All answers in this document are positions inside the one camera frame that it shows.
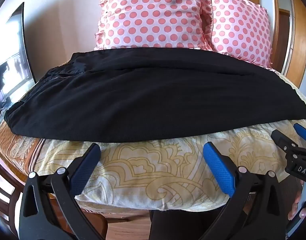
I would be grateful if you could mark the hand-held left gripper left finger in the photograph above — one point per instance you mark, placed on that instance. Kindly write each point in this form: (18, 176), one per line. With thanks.
(86, 165)

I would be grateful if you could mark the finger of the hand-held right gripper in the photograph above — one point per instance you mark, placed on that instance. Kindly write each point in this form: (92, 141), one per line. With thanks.
(279, 138)
(304, 132)

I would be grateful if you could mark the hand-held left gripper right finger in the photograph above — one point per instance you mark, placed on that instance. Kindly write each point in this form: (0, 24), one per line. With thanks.
(219, 170)

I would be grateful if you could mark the black pants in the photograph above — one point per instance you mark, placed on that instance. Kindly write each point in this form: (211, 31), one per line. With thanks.
(155, 100)

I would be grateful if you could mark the person's right hand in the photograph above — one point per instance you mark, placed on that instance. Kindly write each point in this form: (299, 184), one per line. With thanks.
(294, 210)

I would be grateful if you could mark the cream patterned bedspread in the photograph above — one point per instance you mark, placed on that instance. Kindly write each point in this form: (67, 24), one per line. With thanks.
(155, 175)

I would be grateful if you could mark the person's leg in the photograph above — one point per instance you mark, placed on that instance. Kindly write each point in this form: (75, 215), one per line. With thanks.
(173, 227)

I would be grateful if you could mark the brown patterned bed sheet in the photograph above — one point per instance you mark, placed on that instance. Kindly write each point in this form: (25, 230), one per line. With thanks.
(12, 150)

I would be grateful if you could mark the dark wooden chair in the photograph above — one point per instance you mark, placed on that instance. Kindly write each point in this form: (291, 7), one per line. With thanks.
(2, 187)

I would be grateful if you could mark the pink polka dot pillow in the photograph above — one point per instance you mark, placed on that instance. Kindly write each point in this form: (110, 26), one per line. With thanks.
(238, 30)
(148, 17)

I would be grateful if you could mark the flat screen television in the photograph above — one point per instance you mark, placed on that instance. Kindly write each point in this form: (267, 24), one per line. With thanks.
(10, 55)

